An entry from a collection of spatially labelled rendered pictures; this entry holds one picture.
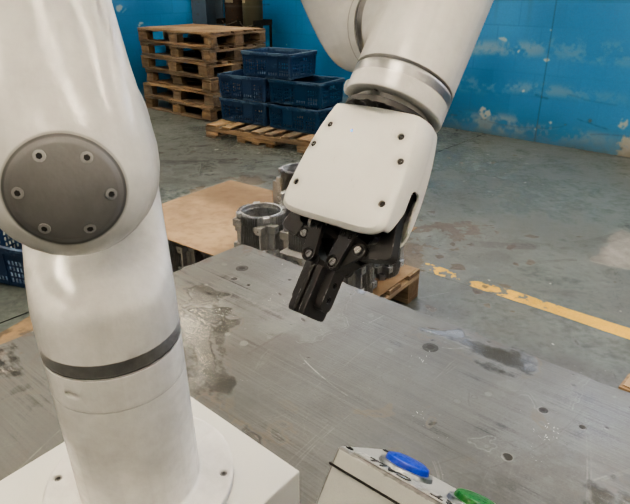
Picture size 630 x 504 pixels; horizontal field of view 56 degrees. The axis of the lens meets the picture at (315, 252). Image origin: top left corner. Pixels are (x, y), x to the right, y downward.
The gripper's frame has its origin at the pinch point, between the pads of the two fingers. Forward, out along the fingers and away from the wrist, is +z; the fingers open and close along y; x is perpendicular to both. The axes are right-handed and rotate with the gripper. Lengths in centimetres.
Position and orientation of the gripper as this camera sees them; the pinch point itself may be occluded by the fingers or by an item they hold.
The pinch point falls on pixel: (315, 292)
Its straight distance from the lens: 46.7
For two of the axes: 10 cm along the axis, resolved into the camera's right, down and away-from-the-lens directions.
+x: 5.0, 3.0, 8.1
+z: -3.9, 9.1, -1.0
